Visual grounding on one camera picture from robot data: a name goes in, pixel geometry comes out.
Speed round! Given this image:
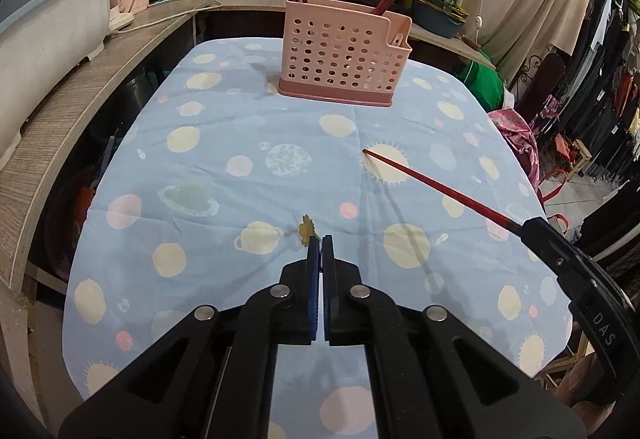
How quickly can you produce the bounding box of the gold flower spoon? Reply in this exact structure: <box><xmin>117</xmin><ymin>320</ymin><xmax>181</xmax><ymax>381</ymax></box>
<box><xmin>298</xmin><ymin>214</ymin><xmax>318</xmax><ymax>247</ymax></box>

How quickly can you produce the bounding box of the person's hand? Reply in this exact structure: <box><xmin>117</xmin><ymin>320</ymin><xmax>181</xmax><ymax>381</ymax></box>
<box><xmin>554</xmin><ymin>353</ymin><xmax>613</xmax><ymax>435</ymax></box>

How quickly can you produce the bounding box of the pink floral bag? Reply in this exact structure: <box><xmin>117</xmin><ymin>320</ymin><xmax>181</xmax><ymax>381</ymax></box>
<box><xmin>488</xmin><ymin>108</ymin><xmax>540</xmax><ymax>190</ymax></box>

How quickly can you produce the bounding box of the blue polka dot tablecloth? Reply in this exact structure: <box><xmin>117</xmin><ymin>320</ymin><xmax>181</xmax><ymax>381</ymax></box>
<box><xmin>61</xmin><ymin>38</ymin><xmax>570</xmax><ymax>438</ymax></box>

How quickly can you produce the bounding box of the green bag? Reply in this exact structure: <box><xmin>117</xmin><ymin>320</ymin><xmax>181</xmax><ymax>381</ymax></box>
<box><xmin>452</xmin><ymin>61</ymin><xmax>504</xmax><ymax>113</ymax></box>

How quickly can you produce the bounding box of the wooden counter shelf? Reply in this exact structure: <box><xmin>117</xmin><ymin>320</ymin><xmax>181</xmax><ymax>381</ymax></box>
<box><xmin>0</xmin><ymin>0</ymin><xmax>497</xmax><ymax>290</ymax></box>

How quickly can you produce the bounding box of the blue basin with vegetables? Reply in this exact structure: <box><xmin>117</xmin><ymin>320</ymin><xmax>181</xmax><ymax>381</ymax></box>
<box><xmin>411</xmin><ymin>0</ymin><xmax>469</xmax><ymax>38</ymax></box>

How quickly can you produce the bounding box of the pink perforated utensil holder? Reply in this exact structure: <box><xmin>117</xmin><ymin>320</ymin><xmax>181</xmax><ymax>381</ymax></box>
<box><xmin>278</xmin><ymin>0</ymin><xmax>412</xmax><ymax>107</ymax></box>

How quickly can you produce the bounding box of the white blue dish rack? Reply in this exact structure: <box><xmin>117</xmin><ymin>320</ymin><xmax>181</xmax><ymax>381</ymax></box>
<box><xmin>0</xmin><ymin>0</ymin><xmax>110</xmax><ymax>164</ymax></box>

